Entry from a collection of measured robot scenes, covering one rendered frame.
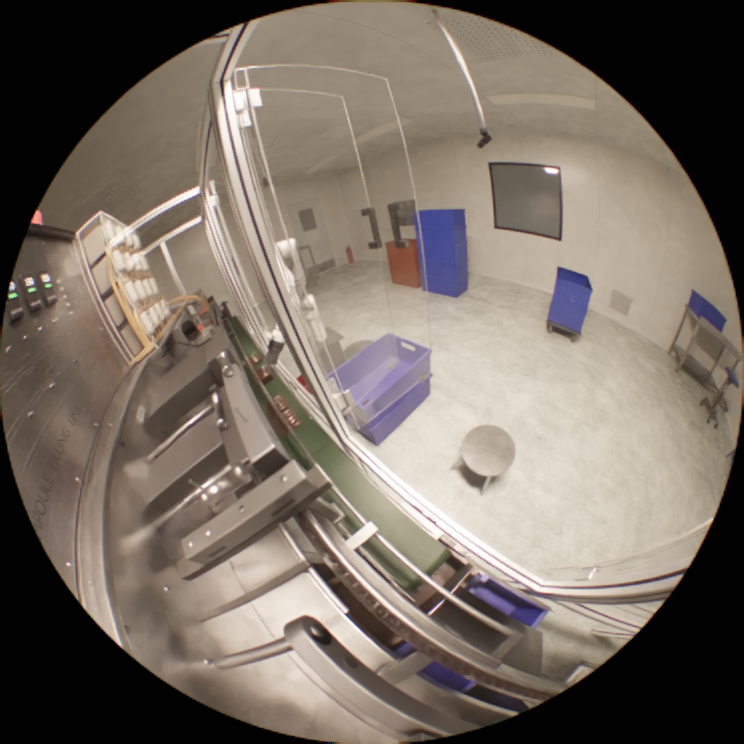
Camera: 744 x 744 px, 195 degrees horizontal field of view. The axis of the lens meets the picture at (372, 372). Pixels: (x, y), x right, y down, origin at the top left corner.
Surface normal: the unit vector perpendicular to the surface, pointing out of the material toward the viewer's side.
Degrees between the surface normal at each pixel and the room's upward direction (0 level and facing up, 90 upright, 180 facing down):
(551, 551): 0
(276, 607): 0
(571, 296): 90
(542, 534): 0
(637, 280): 90
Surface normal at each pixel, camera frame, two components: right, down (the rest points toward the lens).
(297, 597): -0.19, -0.74
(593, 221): -0.73, 0.54
